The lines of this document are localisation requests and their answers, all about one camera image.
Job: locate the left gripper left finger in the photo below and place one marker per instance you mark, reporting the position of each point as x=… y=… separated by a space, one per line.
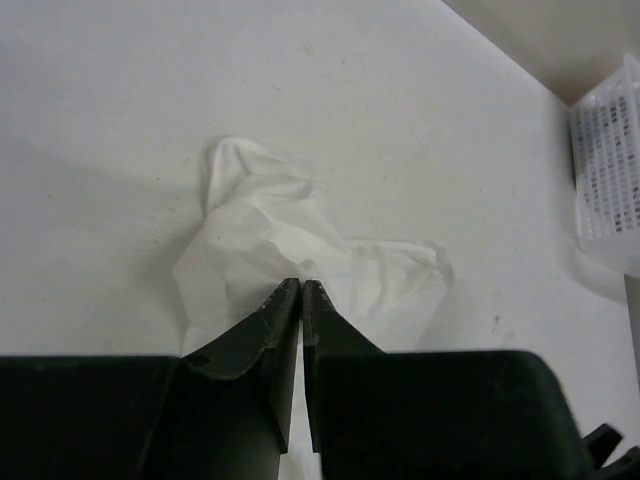
x=221 y=412

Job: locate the white plastic basket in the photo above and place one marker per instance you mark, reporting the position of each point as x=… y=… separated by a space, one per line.
x=604 y=129

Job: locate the white tank top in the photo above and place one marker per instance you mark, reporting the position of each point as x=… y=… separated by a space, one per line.
x=267 y=219

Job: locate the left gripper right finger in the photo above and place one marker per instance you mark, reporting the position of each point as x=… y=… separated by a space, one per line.
x=480 y=414

